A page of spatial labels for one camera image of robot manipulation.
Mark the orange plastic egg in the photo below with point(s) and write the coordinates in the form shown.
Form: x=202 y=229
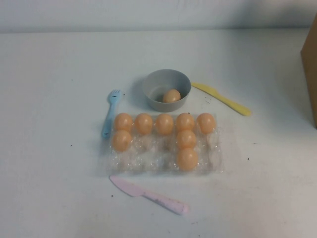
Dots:
x=187 y=159
x=185 y=122
x=143 y=123
x=121 y=140
x=164 y=124
x=206 y=123
x=171 y=96
x=187 y=139
x=123 y=122

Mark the clear plastic egg tray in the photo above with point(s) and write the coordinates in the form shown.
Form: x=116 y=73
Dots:
x=151 y=158

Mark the brown cardboard box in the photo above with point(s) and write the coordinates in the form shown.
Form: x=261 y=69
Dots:
x=310 y=74

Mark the grey round bowl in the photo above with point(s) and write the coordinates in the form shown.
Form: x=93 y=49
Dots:
x=158 y=102

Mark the light blue plastic fork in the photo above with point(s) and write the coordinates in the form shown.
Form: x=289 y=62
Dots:
x=109 y=116

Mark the yellow plastic knife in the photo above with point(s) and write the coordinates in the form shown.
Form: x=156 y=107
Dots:
x=223 y=99

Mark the pink plastic knife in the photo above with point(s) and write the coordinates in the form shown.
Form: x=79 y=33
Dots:
x=138 y=192

